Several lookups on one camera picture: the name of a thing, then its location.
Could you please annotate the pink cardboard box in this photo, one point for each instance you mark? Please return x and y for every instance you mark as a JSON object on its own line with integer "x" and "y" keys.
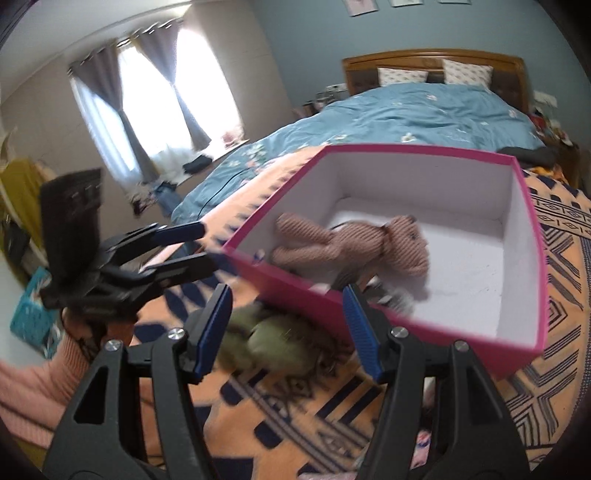
{"x": 461, "y": 344}

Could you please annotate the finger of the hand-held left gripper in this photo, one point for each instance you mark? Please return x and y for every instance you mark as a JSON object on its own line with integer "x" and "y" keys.
{"x": 184, "y": 268}
{"x": 180, "y": 230}

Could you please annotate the person's left forearm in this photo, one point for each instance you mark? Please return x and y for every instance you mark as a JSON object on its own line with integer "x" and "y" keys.
{"x": 37, "y": 392}

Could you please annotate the bright window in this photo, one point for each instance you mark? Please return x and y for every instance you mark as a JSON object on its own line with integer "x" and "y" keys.
{"x": 207, "y": 87}

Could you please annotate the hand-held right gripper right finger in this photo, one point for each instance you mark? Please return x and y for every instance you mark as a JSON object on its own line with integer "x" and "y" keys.
{"x": 362, "y": 327}

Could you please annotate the small items on nightstand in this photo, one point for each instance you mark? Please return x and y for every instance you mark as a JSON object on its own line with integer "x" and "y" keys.
{"x": 549, "y": 124}

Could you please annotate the dark cloth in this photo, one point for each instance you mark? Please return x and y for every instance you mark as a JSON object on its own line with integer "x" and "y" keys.
{"x": 531, "y": 154}

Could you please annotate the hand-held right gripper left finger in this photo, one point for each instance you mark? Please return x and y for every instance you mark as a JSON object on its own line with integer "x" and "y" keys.
{"x": 214, "y": 323}

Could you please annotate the white dotted pillow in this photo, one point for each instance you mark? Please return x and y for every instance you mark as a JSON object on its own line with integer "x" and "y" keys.
{"x": 466, "y": 73}
{"x": 401, "y": 76}

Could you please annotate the teal plastic basket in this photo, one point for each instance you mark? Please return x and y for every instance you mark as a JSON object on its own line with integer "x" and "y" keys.
{"x": 34, "y": 314}

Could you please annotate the dark item on windowsill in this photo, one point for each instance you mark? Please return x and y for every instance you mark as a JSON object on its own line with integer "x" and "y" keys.
{"x": 197, "y": 165}

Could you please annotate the yellow garment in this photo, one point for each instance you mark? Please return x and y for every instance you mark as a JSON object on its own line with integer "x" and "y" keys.
{"x": 18, "y": 203}

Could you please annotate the pink botanical wall picture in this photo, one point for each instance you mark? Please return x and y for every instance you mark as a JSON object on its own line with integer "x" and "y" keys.
{"x": 362, "y": 6}

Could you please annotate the white printed packet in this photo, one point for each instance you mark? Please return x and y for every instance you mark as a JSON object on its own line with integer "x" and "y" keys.
{"x": 425, "y": 444}

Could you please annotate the wooden nightstand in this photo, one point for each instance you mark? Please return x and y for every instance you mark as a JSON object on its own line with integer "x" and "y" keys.
{"x": 568, "y": 159}

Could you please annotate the grey curtain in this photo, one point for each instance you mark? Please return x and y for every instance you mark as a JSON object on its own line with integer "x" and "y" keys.
{"x": 180, "y": 83}
{"x": 117, "y": 124}

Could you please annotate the green botanical wall picture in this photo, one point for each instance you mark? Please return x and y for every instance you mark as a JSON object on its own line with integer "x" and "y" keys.
{"x": 455, "y": 1}

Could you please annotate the pink knitted teddy bear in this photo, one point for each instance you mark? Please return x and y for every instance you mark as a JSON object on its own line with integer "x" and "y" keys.
{"x": 360, "y": 240}

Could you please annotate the wooden bed headboard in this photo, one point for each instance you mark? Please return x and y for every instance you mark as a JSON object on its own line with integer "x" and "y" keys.
{"x": 415, "y": 60}

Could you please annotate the small items beside bed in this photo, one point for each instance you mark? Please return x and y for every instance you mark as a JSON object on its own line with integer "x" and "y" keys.
{"x": 328, "y": 97}

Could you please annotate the green and white plush toy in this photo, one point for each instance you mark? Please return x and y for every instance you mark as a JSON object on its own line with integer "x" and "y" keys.
{"x": 272, "y": 341}

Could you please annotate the cream botanical wall picture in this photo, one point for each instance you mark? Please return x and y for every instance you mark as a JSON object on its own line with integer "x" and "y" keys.
{"x": 407, "y": 2}

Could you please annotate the pile of clothes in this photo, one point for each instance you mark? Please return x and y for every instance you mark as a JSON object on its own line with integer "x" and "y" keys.
{"x": 154, "y": 196}

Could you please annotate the blue floral duvet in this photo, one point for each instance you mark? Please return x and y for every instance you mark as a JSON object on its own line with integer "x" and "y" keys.
{"x": 392, "y": 120}

